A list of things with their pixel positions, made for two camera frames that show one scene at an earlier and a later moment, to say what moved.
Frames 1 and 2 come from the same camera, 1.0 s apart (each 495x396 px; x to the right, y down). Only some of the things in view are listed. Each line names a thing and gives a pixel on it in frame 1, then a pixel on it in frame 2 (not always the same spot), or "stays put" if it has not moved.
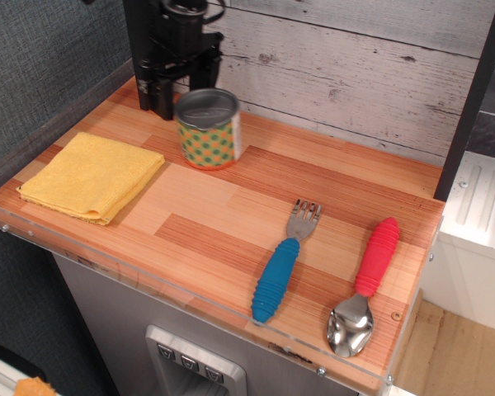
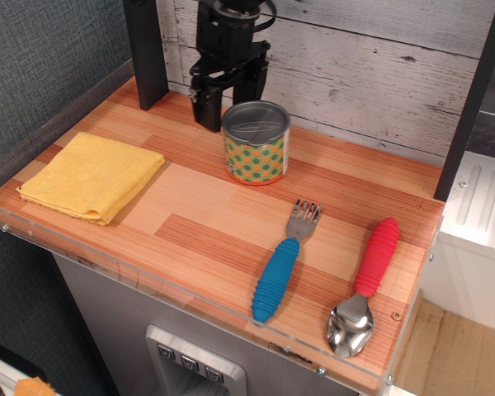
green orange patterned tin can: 209,127 → 256,142
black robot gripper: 177,39 → 226,47
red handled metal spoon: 351,323 stays put
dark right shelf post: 473,97 stays put
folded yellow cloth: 89,176 stays put
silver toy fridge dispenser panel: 178,368 stays put
